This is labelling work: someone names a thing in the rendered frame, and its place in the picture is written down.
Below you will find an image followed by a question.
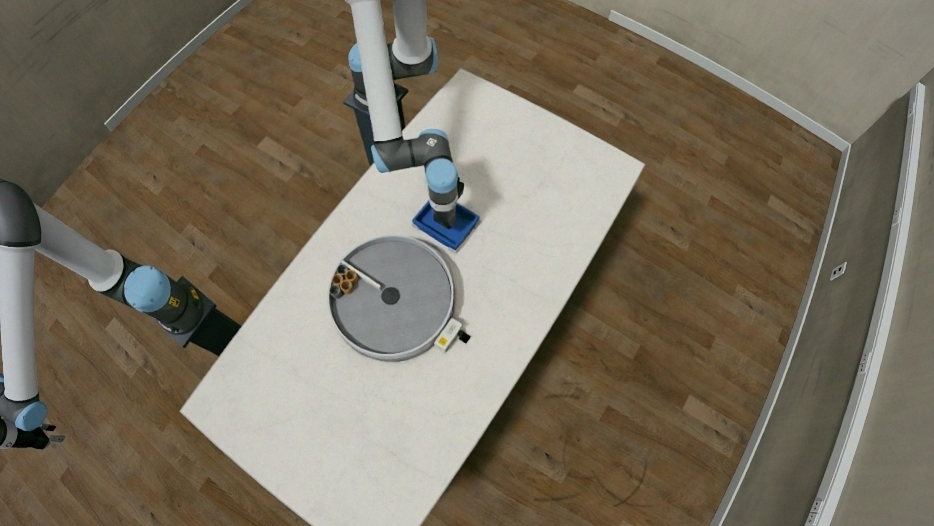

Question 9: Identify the blue crate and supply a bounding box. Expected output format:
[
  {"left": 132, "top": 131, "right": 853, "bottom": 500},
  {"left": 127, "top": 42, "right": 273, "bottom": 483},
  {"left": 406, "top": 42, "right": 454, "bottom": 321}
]
[{"left": 411, "top": 190, "right": 482, "bottom": 252}]

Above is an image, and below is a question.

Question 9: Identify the grey turntable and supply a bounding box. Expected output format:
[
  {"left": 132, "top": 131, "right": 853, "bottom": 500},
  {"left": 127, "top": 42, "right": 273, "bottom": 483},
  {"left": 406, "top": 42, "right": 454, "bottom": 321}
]
[{"left": 327, "top": 234, "right": 457, "bottom": 363}]

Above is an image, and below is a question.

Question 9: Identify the white table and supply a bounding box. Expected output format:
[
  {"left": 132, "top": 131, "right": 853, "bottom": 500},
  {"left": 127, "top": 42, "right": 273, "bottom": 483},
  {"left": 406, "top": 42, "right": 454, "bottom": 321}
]
[{"left": 180, "top": 67, "right": 646, "bottom": 526}]

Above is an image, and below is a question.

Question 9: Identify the white control box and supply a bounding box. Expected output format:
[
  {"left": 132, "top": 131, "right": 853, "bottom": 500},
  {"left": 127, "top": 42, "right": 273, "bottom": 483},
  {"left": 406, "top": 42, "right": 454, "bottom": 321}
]
[{"left": 433, "top": 318, "right": 473, "bottom": 354}]

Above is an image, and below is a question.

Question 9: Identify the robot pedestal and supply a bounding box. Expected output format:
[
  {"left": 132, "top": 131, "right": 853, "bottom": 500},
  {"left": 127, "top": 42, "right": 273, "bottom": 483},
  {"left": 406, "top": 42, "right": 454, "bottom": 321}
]
[
  {"left": 344, "top": 83, "right": 408, "bottom": 166},
  {"left": 171, "top": 291, "right": 242, "bottom": 357}
]

